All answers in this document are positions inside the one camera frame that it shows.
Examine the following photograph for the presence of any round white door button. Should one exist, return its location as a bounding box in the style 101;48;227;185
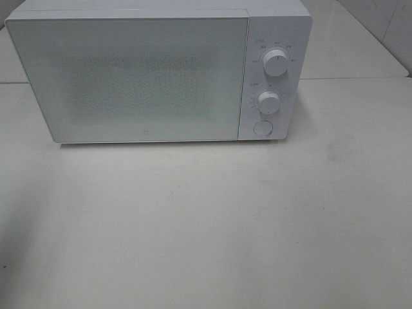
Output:
253;120;273;136

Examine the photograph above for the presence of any white microwave oven body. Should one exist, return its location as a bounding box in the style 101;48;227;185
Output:
5;1;313;141

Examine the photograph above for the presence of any white microwave door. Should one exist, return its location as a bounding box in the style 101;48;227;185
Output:
6;17;248;144

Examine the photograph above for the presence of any white microwave knob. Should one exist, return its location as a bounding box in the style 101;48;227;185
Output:
262;47;290;77
257;91;281;115

